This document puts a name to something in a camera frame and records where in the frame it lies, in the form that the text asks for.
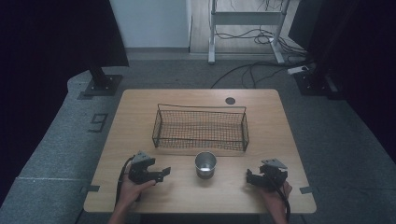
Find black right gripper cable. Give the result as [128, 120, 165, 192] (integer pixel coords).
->
[268, 175, 292, 222]

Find black stand base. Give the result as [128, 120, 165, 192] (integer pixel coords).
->
[82, 66, 124, 97]
[293, 62, 344, 101]

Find white desk frame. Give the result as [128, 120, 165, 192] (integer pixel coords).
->
[207, 0, 286, 65]

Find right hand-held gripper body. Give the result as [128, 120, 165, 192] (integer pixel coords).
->
[259, 158, 290, 191]

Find white power strip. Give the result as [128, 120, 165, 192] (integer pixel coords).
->
[286, 64, 310, 76]

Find person's right hand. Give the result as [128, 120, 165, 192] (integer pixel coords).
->
[260, 181, 294, 217]

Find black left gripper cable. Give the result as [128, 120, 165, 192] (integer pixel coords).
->
[114, 156, 135, 207]

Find black floor cables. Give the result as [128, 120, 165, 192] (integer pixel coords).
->
[210, 0, 316, 90]

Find person's left hand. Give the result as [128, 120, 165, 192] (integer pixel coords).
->
[119, 173, 157, 210]

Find metal cup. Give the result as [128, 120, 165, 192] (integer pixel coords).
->
[194, 150, 218, 180]

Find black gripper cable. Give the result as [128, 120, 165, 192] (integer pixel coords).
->
[114, 156, 135, 207]
[268, 175, 292, 222]

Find wire mesh basket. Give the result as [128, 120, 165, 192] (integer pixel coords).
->
[151, 103, 250, 153]

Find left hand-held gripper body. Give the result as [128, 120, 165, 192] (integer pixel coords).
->
[127, 150, 157, 185]

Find black curtain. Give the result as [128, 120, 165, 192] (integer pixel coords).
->
[288, 0, 396, 162]
[0, 0, 130, 206]

